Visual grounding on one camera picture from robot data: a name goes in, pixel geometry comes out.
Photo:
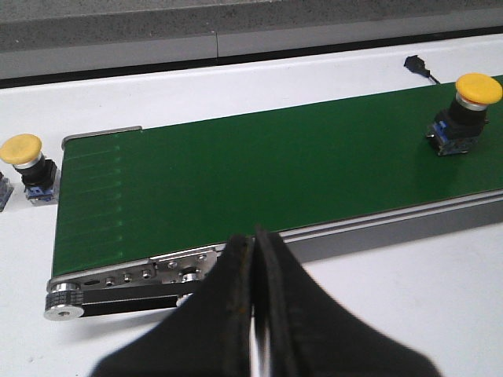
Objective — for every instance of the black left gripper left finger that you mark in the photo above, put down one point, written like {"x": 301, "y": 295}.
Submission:
{"x": 208, "y": 335}

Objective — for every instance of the black push button base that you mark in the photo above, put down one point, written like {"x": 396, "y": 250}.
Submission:
{"x": 40, "y": 176}

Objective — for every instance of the small black sensor connector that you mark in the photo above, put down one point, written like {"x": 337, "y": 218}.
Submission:
{"x": 417, "y": 66}

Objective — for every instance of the grey granite slab left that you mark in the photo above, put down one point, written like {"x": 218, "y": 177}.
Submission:
{"x": 49, "y": 24}

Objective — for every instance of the yellow mushroom push button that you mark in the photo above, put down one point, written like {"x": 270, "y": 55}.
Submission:
{"x": 456, "y": 129}

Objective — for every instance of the black conveyor drive belt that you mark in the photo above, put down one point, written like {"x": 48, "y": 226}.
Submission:
{"x": 68, "y": 305}

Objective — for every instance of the green conveyor belt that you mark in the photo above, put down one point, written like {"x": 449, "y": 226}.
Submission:
{"x": 136, "y": 194}

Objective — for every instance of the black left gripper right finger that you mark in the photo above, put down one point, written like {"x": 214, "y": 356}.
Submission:
{"x": 302, "y": 331}

